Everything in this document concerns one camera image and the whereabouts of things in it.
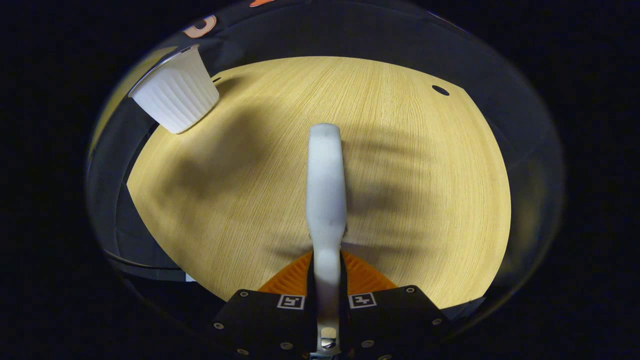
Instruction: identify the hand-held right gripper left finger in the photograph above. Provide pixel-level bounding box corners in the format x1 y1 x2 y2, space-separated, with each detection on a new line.
209 250 319 360

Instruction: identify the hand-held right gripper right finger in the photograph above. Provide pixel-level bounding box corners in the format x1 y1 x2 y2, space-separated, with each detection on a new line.
340 250 450 360

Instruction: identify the small grey broom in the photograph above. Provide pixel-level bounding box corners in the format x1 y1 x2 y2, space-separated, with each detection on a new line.
305 123 349 359

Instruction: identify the white ribbed garbage bin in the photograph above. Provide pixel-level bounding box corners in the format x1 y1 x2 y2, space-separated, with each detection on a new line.
128 44 220 135

